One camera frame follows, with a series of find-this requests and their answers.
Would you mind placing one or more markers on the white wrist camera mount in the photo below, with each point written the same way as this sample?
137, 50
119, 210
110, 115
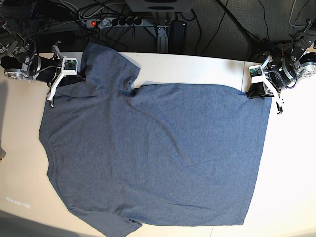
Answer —
66, 66
259, 73

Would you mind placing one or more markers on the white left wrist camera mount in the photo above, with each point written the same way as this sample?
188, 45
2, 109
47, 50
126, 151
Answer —
259, 73

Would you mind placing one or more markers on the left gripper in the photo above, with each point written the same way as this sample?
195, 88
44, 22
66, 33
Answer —
284, 75

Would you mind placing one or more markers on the black power adapter brick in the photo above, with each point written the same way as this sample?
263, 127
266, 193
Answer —
177, 36

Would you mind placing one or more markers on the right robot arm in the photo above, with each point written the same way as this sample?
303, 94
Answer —
20, 59

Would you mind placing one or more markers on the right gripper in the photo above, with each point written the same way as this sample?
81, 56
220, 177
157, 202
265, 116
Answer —
44, 70

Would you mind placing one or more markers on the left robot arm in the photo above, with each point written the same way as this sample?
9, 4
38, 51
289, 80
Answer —
300, 54

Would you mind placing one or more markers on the white power strip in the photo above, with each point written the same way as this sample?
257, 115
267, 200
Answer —
114, 22

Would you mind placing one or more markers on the blue grey T-shirt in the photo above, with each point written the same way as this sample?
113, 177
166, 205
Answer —
162, 154

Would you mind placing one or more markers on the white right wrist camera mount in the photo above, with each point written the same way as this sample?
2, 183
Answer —
66, 66

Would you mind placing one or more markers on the black tripod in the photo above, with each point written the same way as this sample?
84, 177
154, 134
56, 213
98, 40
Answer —
258, 46

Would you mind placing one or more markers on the grey base camera stand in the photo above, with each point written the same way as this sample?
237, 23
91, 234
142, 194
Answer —
160, 5

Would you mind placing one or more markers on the aluminium mounting bracket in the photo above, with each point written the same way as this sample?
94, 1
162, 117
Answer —
162, 39

